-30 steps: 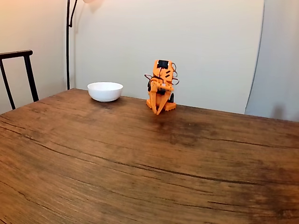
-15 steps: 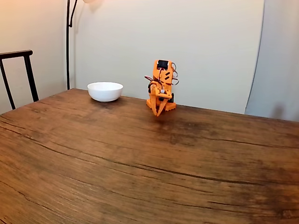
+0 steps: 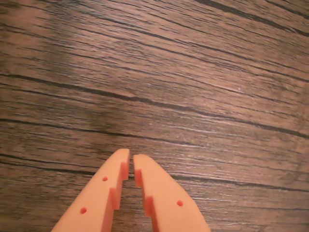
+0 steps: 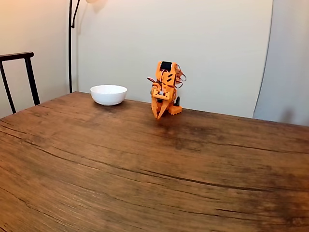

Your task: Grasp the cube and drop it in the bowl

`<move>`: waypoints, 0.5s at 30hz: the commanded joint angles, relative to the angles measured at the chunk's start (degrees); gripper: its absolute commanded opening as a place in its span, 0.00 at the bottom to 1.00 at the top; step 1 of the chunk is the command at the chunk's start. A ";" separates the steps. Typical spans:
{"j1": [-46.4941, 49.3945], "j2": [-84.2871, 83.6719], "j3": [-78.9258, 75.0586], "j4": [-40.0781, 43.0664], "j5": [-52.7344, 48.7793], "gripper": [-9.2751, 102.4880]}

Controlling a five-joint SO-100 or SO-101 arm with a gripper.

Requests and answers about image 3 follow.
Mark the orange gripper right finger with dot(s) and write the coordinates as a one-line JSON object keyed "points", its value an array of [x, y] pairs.
{"points": [[166, 205]]}

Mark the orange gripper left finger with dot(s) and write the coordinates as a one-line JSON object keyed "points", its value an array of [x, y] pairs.
{"points": [[96, 198]]}

